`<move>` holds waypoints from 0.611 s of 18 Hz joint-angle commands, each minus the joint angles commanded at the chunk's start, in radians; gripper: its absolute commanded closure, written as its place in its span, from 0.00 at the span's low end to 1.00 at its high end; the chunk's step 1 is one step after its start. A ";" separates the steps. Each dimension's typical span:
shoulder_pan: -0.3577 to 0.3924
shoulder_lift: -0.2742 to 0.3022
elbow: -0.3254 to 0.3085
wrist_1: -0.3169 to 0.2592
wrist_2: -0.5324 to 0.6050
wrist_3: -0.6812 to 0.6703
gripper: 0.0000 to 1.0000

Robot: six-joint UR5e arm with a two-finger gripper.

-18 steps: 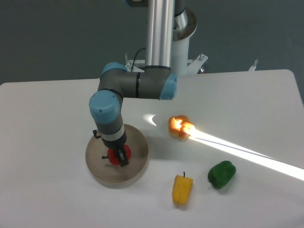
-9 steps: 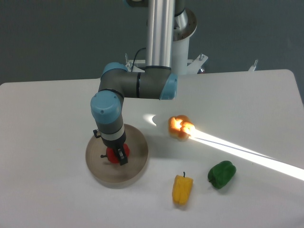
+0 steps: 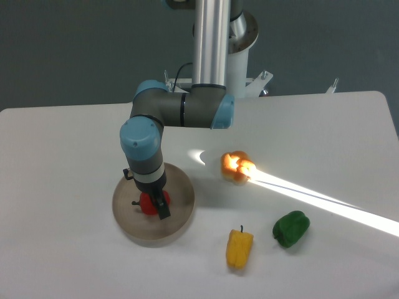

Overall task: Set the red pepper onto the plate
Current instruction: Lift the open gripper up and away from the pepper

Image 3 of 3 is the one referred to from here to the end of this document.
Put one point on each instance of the green bell pepper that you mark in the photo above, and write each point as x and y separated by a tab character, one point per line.
290	228

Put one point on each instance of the beige round plate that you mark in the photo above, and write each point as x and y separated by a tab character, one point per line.
151	231

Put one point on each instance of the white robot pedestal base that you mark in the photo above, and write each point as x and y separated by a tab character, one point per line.
238	74

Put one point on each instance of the orange bell pepper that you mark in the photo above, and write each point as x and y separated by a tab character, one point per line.
237	167

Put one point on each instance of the red bell pepper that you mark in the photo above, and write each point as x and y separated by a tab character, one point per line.
145	204

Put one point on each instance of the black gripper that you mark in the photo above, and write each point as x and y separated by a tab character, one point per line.
149	183

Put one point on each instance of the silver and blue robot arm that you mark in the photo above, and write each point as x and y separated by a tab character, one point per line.
220	28

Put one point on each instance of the yellow bell pepper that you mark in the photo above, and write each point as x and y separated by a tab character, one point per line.
238	248

